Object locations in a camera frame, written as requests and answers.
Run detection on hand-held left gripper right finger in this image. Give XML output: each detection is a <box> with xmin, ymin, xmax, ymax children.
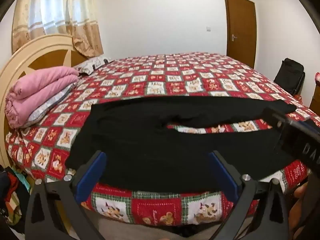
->
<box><xmin>207</xmin><ymin>150</ymin><xmax>291</xmax><ymax>240</ymax></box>

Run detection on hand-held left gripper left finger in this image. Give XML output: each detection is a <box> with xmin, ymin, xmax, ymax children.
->
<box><xmin>24</xmin><ymin>150</ymin><xmax>108</xmax><ymax>240</ymax></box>

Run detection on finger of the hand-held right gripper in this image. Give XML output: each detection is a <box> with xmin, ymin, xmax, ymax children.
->
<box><xmin>262</xmin><ymin>107</ymin><xmax>288</xmax><ymax>130</ymax></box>

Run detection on black pants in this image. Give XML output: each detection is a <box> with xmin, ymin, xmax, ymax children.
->
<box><xmin>65</xmin><ymin>96</ymin><xmax>300</xmax><ymax>193</ymax></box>

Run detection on person's right forearm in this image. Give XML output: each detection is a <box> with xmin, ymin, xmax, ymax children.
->
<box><xmin>287</xmin><ymin>181</ymin><xmax>310</xmax><ymax>232</ymax></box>

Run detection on black bag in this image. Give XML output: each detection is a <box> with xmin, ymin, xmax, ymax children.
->
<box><xmin>273</xmin><ymin>58</ymin><xmax>306</xmax><ymax>97</ymax></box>

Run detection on wooden cabinet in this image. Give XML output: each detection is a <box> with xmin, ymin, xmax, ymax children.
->
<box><xmin>309</xmin><ymin>72</ymin><xmax>320</xmax><ymax>117</ymax></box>

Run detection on pile of colourful clothes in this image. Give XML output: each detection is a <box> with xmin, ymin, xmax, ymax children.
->
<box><xmin>0</xmin><ymin>164</ymin><xmax>33</xmax><ymax>228</ymax></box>

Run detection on brown wooden door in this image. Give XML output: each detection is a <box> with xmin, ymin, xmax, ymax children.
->
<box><xmin>223</xmin><ymin>0</ymin><xmax>257</xmax><ymax>69</ymax></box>

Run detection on pink folded quilt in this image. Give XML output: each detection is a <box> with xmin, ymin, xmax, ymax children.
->
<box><xmin>5</xmin><ymin>66</ymin><xmax>80</xmax><ymax>128</ymax></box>

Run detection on red checkered printed bedspread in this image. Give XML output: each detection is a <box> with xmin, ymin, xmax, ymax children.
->
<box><xmin>5</xmin><ymin>52</ymin><xmax>320</xmax><ymax>227</ymax></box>

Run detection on white printed pillow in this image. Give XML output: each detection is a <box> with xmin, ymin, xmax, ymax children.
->
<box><xmin>73</xmin><ymin>56</ymin><xmax>113</xmax><ymax>76</ymax></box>

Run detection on cream wooden headboard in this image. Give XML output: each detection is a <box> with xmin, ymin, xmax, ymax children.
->
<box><xmin>0</xmin><ymin>34</ymin><xmax>88</xmax><ymax>168</ymax></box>

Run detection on beige and white curtain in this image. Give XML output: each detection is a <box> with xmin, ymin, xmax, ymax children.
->
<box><xmin>12</xmin><ymin>0</ymin><xmax>104</xmax><ymax>57</ymax></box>

